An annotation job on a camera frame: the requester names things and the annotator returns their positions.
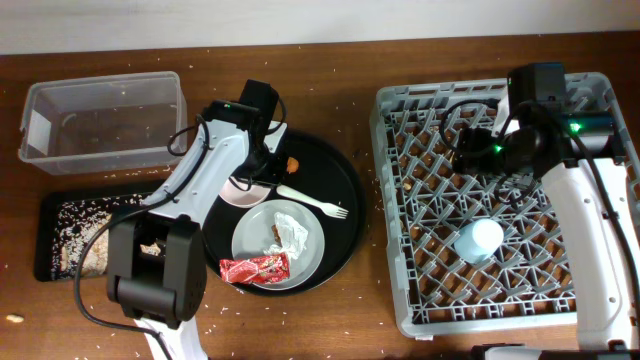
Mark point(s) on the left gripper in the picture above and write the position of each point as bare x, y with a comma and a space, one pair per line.
278, 174

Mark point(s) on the white bowl with rice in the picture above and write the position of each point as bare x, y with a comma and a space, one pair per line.
241, 195

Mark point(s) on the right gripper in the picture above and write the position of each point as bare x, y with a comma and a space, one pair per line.
472, 147

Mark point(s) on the peanut on table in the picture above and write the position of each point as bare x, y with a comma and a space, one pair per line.
14, 318

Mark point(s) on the grey plate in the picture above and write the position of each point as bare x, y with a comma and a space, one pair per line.
253, 235

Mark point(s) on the light blue plastic cup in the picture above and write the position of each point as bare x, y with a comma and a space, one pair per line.
479, 240

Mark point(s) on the white napkin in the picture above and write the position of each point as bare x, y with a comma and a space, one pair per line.
290, 237

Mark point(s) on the round black serving tray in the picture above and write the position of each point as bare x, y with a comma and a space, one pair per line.
326, 175

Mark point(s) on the grey dishwasher rack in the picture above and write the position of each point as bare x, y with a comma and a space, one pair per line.
526, 282

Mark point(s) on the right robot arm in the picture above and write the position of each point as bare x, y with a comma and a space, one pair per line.
578, 154

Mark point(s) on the orange carrot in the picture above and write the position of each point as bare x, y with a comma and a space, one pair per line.
292, 165

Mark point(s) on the black rectangular tray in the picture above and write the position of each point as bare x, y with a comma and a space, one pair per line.
65, 216

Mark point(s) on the red snack wrapper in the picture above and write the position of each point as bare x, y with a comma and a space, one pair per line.
266, 269

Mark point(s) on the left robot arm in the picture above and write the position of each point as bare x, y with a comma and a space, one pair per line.
156, 267

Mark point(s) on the clear plastic bin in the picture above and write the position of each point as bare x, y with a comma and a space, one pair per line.
106, 123

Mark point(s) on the white plastic fork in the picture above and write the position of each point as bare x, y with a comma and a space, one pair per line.
328, 209

